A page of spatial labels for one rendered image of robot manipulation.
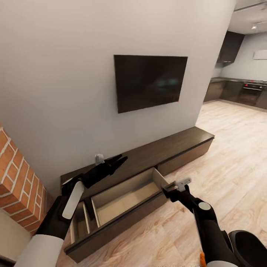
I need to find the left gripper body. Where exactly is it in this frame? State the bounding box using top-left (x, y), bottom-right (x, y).
top-left (90, 160), bottom-right (114, 182)

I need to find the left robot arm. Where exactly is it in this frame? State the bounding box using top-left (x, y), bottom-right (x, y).
top-left (14, 154), bottom-right (128, 267)

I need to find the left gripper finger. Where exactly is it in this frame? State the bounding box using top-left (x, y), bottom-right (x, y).
top-left (107, 154), bottom-right (122, 165)
top-left (110, 156), bottom-right (128, 172)

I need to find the cauldron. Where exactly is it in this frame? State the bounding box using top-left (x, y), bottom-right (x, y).
top-left (228, 230), bottom-right (267, 267)

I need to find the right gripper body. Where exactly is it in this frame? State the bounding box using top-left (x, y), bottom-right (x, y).
top-left (169, 185), bottom-right (191, 204)

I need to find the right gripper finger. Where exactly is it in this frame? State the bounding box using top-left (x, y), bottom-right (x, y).
top-left (162, 188), bottom-right (170, 198)

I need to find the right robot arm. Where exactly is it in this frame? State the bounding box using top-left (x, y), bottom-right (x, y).
top-left (162, 177), bottom-right (240, 267)

